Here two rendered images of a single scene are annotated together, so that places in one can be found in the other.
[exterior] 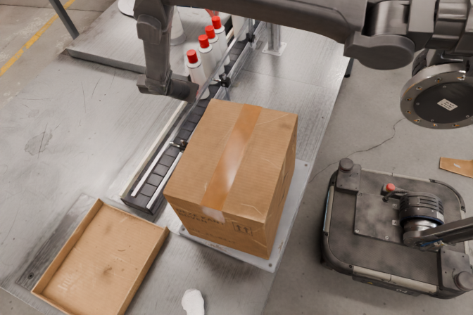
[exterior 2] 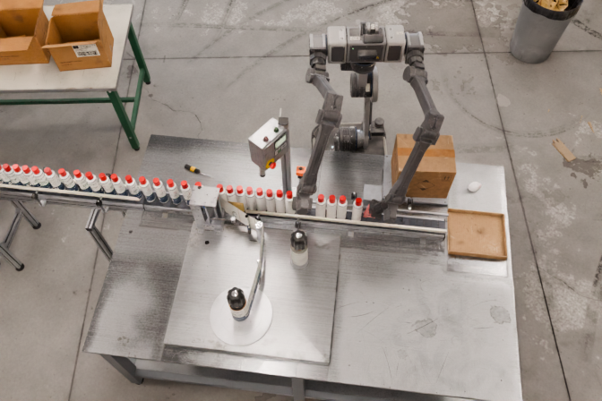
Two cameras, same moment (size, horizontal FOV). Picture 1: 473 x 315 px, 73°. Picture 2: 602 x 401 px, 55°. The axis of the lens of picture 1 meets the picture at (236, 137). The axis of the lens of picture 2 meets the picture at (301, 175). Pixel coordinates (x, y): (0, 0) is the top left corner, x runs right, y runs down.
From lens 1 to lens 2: 2.90 m
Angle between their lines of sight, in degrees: 57
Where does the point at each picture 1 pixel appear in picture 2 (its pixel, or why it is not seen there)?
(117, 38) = (305, 315)
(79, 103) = (381, 318)
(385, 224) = not seen: hidden behind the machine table
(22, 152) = (437, 335)
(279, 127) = (407, 139)
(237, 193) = (444, 146)
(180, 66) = (331, 244)
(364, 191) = not seen: hidden behind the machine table
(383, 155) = not seen: hidden behind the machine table
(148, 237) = (455, 219)
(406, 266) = (377, 149)
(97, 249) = (472, 242)
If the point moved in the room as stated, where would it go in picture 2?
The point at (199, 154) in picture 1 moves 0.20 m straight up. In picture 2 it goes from (433, 165) to (440, 142)
